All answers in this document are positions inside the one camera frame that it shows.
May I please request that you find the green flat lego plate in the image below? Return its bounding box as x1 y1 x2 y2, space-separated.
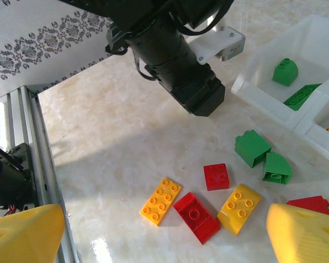
282 83 323 112

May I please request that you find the red square lego brick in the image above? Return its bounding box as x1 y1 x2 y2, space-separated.
203 163 231 192

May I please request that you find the red long lego brick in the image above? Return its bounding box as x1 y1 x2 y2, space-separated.
172 192 222 245

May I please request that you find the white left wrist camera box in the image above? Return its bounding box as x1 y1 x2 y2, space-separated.
186 25 247 65

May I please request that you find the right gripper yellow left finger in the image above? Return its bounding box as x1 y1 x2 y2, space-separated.
0 204 66 263

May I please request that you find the yellow sloped lego brick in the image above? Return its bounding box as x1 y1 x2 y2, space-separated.
217 183 263 236

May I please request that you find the green tall lego brick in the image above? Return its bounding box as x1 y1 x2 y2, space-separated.
234 129 273 168

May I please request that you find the white plastic bin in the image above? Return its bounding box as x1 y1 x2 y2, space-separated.
231 14 329 129

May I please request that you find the yellow long lego plate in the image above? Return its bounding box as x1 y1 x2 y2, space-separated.
139 177 183 227

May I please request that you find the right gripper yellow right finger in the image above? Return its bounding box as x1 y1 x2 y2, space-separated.
265 203 329 263

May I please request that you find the green curved lego brick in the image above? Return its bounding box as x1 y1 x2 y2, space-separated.
273 58 299 87
262 152 293 186

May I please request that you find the aluminium front rail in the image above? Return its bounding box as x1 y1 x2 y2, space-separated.
0 84 82 263

